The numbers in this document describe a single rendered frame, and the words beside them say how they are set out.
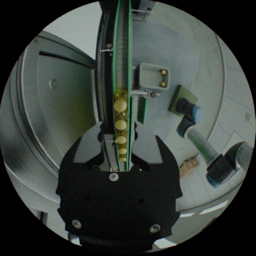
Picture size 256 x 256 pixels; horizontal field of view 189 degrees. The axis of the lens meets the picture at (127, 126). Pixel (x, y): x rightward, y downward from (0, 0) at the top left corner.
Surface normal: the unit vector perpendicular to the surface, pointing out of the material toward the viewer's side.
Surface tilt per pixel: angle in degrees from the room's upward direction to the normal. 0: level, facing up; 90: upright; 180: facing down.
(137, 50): 0
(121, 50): 0
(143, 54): 0
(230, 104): 90
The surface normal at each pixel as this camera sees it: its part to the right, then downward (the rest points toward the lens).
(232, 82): -1.00, 0.02
